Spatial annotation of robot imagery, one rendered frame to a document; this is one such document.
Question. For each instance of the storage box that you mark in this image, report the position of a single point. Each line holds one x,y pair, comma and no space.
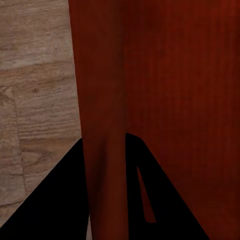
168,72

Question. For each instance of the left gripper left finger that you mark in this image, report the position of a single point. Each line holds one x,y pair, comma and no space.
58,209

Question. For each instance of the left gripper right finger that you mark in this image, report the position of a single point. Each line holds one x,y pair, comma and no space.
174,220

